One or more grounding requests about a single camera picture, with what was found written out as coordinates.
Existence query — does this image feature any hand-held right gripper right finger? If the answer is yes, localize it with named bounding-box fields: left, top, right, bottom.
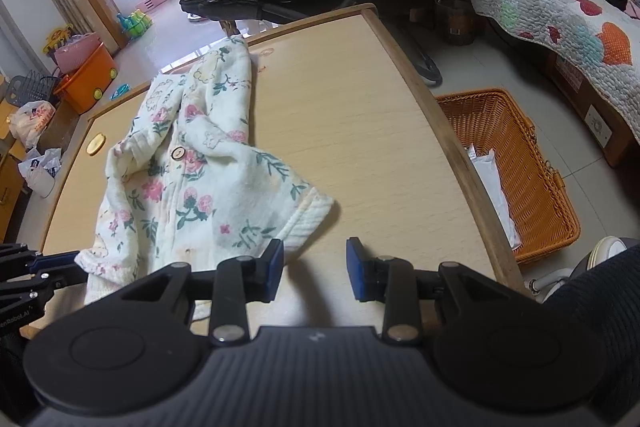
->
left=346, top=237, right=528, bottom=348

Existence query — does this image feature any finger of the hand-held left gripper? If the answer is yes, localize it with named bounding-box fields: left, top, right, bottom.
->
left=0, top=263, right=90, bottom=310
left=0, top=243, right=83, bottom=273

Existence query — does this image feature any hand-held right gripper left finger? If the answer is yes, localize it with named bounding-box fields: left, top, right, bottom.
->
left=107, top=237, right=286, bottom=348

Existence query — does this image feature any floral baby shirt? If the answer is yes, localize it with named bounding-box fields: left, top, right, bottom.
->
left=74, top=34, right=341, bottom=323

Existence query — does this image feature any yellow wooden cabinet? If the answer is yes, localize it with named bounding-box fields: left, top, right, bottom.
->
left=0, top=77, right=26, bottom=243

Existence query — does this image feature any white blue plastic bag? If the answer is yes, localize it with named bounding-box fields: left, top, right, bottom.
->
left=19, top=148, right=63, bottom=198

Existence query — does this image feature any cardboard box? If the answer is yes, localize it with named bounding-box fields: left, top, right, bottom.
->
left=37, top=99, right=81, bottom=152

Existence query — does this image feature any white red plastic bag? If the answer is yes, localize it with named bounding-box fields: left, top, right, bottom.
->
left=7, top=101, right=56, bottom=148

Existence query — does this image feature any white folded cloth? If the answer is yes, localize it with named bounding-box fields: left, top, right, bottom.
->
left=467, top=146, right=523, bottom=252

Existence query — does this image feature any grey dish rack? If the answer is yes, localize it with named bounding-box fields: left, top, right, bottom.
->
left=5, top=69, right=63, bottom=105

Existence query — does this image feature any orange storage bin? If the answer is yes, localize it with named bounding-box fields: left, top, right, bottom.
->
left=54, top=44, right=118, bottom=115

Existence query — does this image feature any orange wicker basket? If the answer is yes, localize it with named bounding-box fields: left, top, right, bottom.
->
left=435, top=89, right=582, bottom=265

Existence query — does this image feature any pink plastic basket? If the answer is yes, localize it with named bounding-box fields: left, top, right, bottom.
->
left=52, top=33, right=103, bottom=70

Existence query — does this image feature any yellow toy rack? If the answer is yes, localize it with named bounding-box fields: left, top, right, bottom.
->
left=44, top=24, right=75, bottom=55

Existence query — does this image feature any set of toy bowling pins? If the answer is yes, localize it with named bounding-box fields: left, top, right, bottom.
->
left=116, top=9, right=153, bottom=38

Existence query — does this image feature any white shoe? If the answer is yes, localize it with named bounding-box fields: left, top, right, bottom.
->
left=530, top=234, right=631, bottom=303

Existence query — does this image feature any glass jar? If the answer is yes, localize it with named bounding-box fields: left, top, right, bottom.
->
left=434, top=0, right=478, bottom=48

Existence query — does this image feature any white power socket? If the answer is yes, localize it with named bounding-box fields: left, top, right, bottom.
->
left=585, top=104, right=613, bottom=148

